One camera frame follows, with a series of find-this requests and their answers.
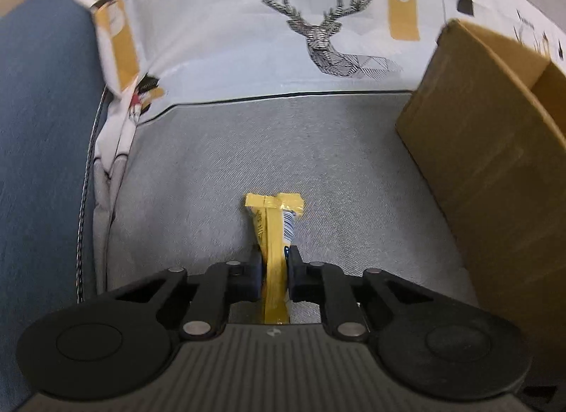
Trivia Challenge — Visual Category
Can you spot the yellow snack bar packet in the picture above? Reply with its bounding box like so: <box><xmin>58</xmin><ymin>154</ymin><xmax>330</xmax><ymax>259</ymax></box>
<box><xmin>245</xmin><ymin>193</ymin><xmax>304</xmax><ymax>325</ymax></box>

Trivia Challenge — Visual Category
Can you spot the deer print sofa cover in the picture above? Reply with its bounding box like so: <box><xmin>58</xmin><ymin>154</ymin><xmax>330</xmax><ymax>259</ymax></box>
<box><xmin>76</xmin><ymin>0</ymin><xmax>565</xmax><ymax>291</ymax></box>

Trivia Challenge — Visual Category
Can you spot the cardboard box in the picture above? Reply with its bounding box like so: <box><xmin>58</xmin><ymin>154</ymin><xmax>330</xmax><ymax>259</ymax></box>
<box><xmin>396</xmin><ymin>19</ymin><xmax>565</xmax><ymax>378</ymax></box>

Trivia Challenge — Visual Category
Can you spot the blue sofa cushion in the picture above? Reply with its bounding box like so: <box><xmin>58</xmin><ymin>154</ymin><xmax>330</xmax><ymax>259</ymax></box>
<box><xmin>1</xmin><ymin>0</ymin><xmax>105</xmax><ymax>411</ymax></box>

